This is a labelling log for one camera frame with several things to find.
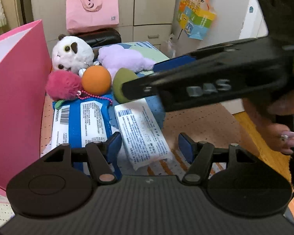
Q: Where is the white round plush toy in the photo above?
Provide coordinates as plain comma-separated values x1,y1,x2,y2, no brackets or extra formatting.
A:
51,35,99,75

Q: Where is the black suitcase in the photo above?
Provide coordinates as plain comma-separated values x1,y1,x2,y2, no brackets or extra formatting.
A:
71,28,122,49

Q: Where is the pink tote bag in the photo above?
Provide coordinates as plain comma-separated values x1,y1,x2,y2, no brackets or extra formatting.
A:
66,0,120,33

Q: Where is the white tissue packet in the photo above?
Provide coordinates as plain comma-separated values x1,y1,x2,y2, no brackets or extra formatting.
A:
114,98,173,171

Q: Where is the orange ball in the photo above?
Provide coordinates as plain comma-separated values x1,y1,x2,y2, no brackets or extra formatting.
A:
81,65,112,95

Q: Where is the beige wardrobe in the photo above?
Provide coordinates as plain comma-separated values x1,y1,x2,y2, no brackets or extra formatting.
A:
29,0,178,52

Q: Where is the clear plastic bag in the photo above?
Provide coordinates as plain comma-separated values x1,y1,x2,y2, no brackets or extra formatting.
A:
162,33,180,60

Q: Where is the person's right hand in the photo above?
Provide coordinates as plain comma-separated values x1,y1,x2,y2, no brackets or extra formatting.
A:
242,99,294,155

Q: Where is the pink cardboard box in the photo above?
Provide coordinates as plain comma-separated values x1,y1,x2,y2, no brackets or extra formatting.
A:
0,20,52,197

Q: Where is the blue wipes packet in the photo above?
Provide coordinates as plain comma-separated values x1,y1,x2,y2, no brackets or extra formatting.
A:
49,93,116,175

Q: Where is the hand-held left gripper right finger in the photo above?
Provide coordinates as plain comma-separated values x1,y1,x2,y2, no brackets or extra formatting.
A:
178,132,256,185

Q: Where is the patchwork blanket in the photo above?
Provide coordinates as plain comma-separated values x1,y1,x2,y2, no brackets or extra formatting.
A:
40,40,258,177

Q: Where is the purple plush toy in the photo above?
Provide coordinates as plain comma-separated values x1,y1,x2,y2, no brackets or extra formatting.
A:
97,46,155,78

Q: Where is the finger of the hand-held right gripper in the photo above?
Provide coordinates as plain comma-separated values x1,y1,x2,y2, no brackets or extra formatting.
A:
122,62,202,101
152,42,236,73

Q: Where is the colourful paper gift bag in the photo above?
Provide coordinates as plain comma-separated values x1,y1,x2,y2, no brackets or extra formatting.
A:
178,0,217,41

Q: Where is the red fuzzy plush keychain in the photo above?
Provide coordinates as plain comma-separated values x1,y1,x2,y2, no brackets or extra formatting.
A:
45,70,113,109

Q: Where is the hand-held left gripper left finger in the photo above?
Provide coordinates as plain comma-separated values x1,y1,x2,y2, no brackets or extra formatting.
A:
43,132,123,185

